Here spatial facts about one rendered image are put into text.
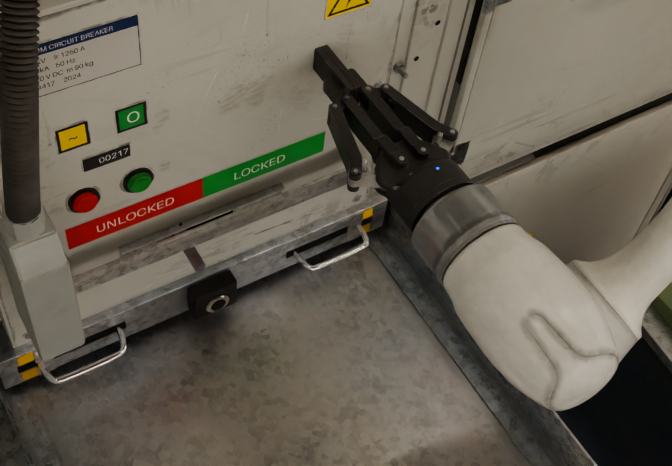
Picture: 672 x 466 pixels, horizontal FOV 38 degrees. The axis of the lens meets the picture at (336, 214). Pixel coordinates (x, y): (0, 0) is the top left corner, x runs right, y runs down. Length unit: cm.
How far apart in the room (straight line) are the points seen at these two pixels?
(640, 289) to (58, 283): 56
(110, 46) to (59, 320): 27
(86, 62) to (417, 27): 45
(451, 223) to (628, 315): 21
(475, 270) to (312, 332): 47
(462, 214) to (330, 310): 46
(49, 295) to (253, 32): 32
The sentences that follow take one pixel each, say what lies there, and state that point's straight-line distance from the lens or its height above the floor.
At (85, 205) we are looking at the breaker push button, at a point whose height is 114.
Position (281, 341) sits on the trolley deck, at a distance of 129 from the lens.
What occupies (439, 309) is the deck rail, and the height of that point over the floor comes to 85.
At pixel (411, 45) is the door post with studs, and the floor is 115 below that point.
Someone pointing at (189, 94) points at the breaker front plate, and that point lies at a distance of 100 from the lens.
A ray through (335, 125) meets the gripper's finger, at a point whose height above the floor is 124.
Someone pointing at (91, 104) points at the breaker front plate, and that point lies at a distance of 96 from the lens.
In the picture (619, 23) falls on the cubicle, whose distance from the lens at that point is 147.
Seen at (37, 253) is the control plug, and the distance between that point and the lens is 92.
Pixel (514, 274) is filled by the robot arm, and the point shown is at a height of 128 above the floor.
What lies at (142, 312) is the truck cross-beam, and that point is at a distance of 124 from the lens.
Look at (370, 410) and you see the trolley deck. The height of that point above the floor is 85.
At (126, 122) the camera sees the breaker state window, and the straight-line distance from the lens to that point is 99.
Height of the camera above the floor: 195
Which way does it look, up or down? 52 degrees down
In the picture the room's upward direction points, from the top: 9 degrees clockwise
